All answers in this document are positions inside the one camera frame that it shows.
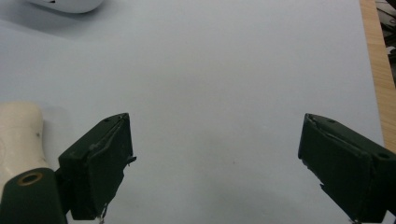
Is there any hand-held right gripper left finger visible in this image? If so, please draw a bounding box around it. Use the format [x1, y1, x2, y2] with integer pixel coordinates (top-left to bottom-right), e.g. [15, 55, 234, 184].
[57, 112, 137, 221]

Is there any dark clutter beside table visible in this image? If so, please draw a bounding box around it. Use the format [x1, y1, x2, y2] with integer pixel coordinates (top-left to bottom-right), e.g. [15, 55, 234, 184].
[375, 0, 396, 85]

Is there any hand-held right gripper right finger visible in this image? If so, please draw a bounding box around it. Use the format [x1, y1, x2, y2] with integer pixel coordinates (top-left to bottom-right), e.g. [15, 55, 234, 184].
[297, 113, 396, 224]

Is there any white rounded plastic object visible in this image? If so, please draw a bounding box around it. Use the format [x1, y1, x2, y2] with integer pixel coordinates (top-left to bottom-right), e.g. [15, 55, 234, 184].
[27, 0, 105, 14]

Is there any cream plastic handle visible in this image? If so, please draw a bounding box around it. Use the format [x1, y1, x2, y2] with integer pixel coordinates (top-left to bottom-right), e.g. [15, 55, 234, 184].
[0, 102, 50, 191]

